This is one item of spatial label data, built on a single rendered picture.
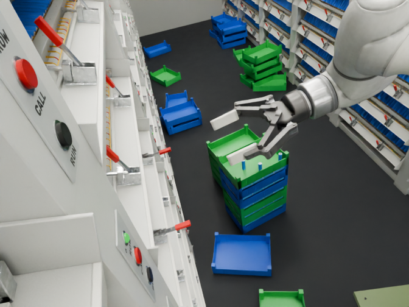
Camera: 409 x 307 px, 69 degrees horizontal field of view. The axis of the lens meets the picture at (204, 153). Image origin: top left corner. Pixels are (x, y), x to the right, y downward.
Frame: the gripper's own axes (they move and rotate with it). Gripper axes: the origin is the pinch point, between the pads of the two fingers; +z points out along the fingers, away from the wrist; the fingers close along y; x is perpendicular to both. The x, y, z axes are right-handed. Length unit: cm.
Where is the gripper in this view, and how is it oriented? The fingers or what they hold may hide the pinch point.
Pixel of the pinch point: (224, 140)
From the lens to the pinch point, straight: 70.0
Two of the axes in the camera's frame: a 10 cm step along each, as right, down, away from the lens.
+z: -9.1, 4.2, 0.6
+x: -3.4, -6.5, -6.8
